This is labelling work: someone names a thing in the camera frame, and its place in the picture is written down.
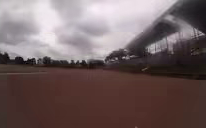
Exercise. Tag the row of trees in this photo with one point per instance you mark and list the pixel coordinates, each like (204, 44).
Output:
(11, 59)

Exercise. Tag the low distant buildings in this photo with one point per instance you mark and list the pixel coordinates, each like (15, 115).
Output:
(95, 62)

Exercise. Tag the red running track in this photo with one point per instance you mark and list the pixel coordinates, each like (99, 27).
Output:
(91, 100)

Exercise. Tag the grandstand with dark roof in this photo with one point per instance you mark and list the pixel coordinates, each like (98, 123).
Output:
(187, 36)

